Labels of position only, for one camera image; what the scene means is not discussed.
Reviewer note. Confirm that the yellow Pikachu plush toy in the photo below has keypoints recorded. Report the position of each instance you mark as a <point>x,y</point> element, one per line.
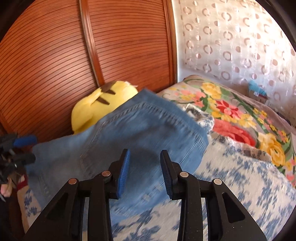
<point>104,100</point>

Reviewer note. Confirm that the blue floral white quilt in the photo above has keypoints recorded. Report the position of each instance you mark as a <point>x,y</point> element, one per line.
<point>261,188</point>

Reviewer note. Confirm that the circle patterned sheer curtain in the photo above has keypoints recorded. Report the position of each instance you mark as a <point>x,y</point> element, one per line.
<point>235,42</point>

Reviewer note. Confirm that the wooden louvered wardrobe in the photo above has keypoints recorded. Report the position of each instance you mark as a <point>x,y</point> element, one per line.
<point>53,53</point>

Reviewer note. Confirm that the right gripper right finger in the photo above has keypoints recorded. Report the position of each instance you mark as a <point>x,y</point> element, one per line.
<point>170,172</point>

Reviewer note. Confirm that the person's left hand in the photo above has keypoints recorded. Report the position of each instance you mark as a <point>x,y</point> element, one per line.
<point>7,189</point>

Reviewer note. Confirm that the colourful floral bed sheet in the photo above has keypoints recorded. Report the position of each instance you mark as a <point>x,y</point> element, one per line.
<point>240,118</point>

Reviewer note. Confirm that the blue denim jeans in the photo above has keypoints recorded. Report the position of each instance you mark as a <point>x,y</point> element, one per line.
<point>145,125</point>

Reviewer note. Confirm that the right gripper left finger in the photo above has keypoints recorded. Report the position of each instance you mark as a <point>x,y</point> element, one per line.
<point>121,172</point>

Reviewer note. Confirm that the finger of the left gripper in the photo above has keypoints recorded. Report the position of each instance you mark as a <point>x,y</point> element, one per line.
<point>25,141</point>
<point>23,159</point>

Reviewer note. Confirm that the cardboard box with teal cloth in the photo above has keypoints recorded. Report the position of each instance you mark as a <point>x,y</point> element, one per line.
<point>256,93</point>

